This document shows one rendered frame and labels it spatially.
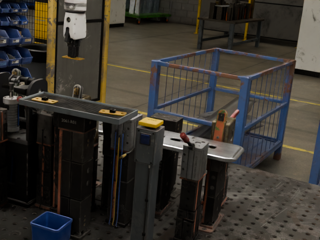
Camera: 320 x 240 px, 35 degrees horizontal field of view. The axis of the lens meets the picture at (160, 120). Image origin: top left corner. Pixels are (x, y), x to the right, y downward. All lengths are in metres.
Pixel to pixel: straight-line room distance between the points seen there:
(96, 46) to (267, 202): 3.73
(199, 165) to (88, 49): 3.93
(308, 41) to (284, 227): 7.73
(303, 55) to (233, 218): 7.77
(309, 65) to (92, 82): 5.04
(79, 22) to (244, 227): 1.00
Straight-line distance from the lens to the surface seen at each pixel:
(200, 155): 1.66
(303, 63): 9.67
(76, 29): 1.95
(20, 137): 1.95
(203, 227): 1.92
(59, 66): 5.13
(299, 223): 2.09
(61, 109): 1.61
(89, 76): 5.59
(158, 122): 1.54
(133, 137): 1.76
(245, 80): 3.58
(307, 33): 9.61
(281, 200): 2.27
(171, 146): 1.82
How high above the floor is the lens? 1.60
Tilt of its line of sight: 16 degrees down
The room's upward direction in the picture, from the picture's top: 5 degrees clockwise
